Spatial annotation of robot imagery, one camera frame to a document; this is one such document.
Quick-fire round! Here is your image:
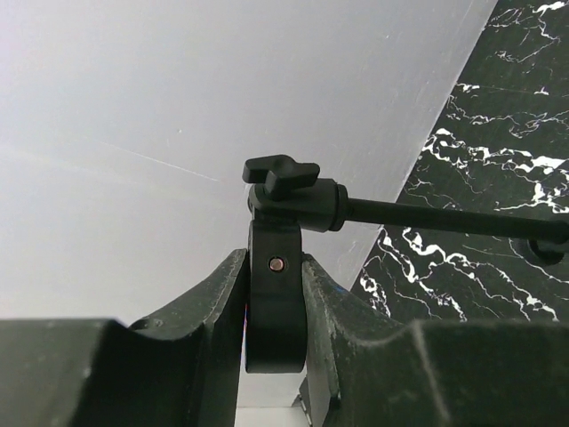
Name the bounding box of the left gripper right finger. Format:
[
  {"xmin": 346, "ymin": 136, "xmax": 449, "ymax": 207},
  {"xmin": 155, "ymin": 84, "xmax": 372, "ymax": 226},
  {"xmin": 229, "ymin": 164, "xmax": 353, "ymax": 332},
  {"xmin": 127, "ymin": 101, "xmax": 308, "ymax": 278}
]
[{"xmin": 299, "ymin": 255, "xmax": 568, "ymax": 426}]

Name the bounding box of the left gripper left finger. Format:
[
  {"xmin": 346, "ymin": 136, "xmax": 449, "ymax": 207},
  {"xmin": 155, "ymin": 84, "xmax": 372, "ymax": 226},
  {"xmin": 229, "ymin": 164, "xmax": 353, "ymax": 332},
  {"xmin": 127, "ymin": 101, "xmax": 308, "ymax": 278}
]
[{"xmin": 1, "ymin": 249, "xmax": 249, "ymax": 426}]

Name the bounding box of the black tripod mic stand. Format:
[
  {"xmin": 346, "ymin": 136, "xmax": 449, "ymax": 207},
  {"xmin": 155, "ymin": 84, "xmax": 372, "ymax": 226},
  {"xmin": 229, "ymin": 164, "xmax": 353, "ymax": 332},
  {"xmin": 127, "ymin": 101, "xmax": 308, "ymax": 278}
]
[{"xmin": 242, "ymin": 154, "xmax": 568, "ymax": 374}]

